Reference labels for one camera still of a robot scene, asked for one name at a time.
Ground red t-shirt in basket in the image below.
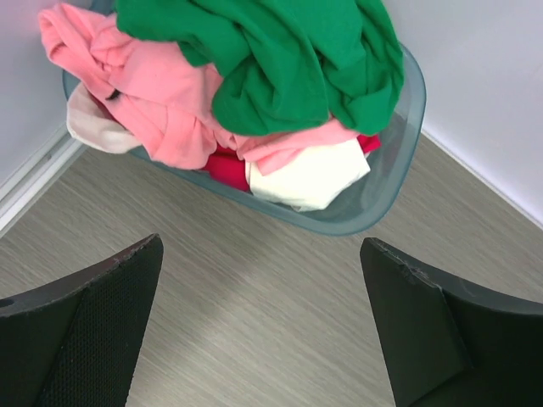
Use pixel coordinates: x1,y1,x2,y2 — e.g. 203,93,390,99
201,135,381,192

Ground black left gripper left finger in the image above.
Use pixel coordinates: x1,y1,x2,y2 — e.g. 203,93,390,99
1,234,164,406

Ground green t-shirt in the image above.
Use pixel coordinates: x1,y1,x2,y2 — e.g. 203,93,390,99
114,1,404,136

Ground aluminium frame rail left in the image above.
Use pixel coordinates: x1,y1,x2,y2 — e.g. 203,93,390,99
1,125,86,237

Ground white t-shirt in basket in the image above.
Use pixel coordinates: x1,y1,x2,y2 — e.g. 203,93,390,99
245,139,370,212

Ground cream t-shirt in basket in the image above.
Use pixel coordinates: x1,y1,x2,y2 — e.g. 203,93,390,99
66,83,141,154

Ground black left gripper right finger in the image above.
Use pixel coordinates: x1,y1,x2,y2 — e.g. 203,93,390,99
360,237,542,407

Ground pink t-shirt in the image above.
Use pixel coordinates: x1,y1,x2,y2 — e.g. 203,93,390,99
38,3,357,174

